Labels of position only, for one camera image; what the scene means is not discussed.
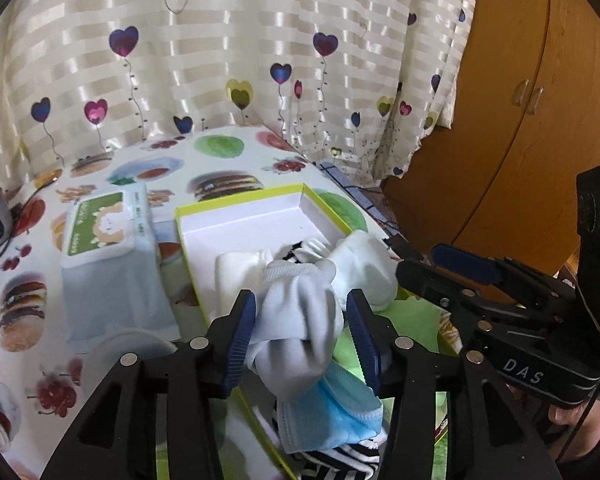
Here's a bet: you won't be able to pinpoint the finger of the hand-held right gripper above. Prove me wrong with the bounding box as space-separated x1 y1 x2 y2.
431 243 577 312
386 234 486 341

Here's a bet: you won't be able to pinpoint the light blue wet wipes pack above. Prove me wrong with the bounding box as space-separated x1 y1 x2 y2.
60 184 179 346

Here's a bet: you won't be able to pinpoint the green towel with patterned trim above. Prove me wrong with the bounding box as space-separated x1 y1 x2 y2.
375 297 461 358

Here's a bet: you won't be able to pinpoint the blue face mask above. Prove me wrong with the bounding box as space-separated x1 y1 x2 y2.
274 360 384 468

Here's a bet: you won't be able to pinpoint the black and white striped sock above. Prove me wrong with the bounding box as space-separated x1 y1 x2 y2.
257 410 387 480

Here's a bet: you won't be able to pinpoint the blue checked cloth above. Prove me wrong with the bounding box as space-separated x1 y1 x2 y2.
317 161 398 233

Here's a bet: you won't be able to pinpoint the yellow-green cardboard box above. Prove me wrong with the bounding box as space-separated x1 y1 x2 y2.
174 184 463 480

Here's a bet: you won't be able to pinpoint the wooden cabinet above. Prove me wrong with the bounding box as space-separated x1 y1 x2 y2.
380 0 600 311

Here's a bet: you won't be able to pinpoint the person's right hand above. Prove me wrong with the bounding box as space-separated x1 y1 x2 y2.
550 402 600 432

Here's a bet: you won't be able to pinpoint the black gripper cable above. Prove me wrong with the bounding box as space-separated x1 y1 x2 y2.
555 375 600 466

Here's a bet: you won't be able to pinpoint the grey sock bundle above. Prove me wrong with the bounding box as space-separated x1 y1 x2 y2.
247 265 342 402

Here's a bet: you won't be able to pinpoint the white socks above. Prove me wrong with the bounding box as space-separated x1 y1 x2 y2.
325 231 398 312
214 250 287 313

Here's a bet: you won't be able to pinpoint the striped sock ball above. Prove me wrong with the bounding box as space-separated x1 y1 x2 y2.
279 239 331 266

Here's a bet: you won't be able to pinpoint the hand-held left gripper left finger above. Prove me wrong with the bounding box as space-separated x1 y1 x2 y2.
40 289 257 480

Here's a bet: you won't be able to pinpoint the striped curtain with heart print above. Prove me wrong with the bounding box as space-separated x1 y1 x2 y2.
0 0 481 186

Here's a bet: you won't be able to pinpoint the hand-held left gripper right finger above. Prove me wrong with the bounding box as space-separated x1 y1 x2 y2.
345 290 566 480

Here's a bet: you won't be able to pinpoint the food print tablecloth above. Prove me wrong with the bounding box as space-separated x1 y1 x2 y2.
0 127 396 480

